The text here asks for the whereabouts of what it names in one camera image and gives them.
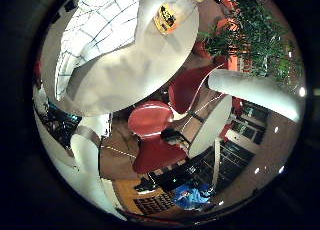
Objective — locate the orange plant pot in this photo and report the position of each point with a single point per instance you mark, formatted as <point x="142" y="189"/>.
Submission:
<point x="232" y="61"/>

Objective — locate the clear spray bottle yellow label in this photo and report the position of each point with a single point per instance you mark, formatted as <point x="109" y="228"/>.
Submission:
<point x="165" y="18"/>

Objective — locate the round white table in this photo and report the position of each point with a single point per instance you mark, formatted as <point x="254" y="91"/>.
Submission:
<point x="210" y="126"/>
<point x="133" y="73"/>

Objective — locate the person in blue top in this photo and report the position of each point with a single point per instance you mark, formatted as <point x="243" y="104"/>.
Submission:
<point x="191" y="196"/>

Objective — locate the green leafy plant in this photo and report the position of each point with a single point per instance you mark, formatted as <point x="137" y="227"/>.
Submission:
<point x="256" y="36"/>

